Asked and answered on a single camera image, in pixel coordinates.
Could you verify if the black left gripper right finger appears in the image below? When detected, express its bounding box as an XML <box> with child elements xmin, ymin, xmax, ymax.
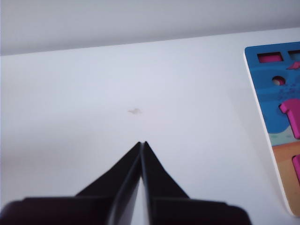
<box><xmin>141</xmin><ymin>141</ymin><xmax>190</xmax><ymax>225</ymax></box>

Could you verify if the colourful wooden puzzle board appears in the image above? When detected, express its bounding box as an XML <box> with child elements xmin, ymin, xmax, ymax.
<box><xmin>244</xmin><ymin>41</ymin><xmax>300</xmax><ymax>217</ymax></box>

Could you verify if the magenta number one piece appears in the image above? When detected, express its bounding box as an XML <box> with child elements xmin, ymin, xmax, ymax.
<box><xmin>278</xmin><ymin>98</ymin><xmax>300</xmax><ymax>139</ymax></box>

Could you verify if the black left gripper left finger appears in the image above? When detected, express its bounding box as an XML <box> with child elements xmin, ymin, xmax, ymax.
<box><xmin>76</xmin><ymin>141</ymin><xmax>142</xmax><ymax>225</ymax></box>

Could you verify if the magenta rectangle block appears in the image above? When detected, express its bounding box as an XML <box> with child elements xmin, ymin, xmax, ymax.
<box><xmin>292</xmin><ymin>154</ymin><xmax>300</xmax><ymax>183</ymax></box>

